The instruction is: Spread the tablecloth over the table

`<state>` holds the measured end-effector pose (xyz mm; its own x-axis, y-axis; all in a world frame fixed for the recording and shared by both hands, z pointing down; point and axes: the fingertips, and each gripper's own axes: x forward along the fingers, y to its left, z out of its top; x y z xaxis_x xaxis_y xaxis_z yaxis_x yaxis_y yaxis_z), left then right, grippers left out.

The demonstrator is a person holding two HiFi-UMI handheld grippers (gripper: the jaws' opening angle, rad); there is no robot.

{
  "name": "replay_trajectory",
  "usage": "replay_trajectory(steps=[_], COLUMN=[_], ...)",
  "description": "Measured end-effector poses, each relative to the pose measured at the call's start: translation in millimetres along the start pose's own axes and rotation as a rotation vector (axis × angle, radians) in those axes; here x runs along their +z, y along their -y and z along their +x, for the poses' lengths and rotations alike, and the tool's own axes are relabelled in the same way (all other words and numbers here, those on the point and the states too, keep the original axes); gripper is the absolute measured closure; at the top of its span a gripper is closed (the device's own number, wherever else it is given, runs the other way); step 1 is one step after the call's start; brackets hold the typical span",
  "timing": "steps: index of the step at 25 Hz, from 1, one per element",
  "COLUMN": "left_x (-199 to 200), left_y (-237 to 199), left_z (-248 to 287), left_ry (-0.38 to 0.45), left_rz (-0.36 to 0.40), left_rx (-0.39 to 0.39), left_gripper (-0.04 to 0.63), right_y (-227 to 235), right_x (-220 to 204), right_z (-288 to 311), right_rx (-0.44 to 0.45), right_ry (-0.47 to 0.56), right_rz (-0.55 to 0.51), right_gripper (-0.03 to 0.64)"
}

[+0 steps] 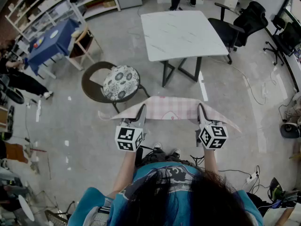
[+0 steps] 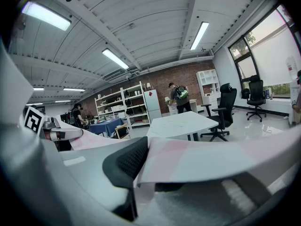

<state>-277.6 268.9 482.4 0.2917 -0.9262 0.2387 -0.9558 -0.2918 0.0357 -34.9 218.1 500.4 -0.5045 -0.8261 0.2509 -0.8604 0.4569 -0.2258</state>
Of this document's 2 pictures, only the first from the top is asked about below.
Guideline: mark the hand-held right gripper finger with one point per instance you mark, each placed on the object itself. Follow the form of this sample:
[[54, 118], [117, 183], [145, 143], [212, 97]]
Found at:
[[200, 115], [205, 116]]

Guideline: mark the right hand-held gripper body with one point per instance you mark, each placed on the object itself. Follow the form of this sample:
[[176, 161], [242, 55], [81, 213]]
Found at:
[[212, 136]]

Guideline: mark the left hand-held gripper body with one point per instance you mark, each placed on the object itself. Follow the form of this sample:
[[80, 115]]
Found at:
[[128, 136]]

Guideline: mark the pink checked tablecloth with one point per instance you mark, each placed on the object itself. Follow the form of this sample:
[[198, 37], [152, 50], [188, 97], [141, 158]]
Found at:
[[170, 107]]

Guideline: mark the person's left forearm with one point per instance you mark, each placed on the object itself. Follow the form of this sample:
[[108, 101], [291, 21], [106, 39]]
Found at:
[[124, 171]]

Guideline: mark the person's right forearm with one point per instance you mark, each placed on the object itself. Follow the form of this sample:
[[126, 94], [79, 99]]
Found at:
[[210, 160]]

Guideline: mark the person's left white shoe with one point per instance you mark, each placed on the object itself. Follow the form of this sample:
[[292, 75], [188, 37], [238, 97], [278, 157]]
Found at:
[[157, 146]]

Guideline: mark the person's white shoe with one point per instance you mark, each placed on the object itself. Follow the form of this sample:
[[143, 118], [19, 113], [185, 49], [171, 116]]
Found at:
[[176, 152], [157, 146]]

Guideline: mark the person's black trousers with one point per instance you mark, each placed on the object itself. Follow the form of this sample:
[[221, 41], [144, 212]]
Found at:
[[155, 158]]

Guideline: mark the person's right white shoe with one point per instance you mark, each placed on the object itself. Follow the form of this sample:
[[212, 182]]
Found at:
[[176, 152]]

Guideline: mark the floral round seat cushion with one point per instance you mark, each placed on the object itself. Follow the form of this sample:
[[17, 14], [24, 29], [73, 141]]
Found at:
[[121, 82]]

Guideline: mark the white power strip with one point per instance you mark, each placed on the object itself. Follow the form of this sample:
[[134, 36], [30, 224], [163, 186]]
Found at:
[[251, 178]]

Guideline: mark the round dark wicker chair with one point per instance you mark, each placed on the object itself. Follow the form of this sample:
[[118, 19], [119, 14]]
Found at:
[[90, 86]]

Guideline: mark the person's teal shirt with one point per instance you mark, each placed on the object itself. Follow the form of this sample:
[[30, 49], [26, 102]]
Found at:
[[90, 198]]

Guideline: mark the white floor fan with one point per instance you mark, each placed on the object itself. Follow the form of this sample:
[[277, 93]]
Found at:
[[289, 130]]

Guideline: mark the white marble table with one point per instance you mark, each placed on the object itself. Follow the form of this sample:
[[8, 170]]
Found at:
[[181, 34]]

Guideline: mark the light wooden chair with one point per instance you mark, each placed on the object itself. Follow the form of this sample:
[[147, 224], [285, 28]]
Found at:
[[82, 45]]

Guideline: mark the black office chair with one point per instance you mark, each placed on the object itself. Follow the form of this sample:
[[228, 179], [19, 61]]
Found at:
[[285, 40], [249, 22]]

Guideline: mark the blue cloth covered table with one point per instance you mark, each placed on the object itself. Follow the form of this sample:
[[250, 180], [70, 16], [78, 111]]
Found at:
[[53, 45]]

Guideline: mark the white plate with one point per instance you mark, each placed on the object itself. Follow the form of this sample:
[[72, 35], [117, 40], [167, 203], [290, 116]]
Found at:
[[54, 34]]

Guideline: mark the white shelving rack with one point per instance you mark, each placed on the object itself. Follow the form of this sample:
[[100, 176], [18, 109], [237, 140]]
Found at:
[[98, 1], [35, 10]]

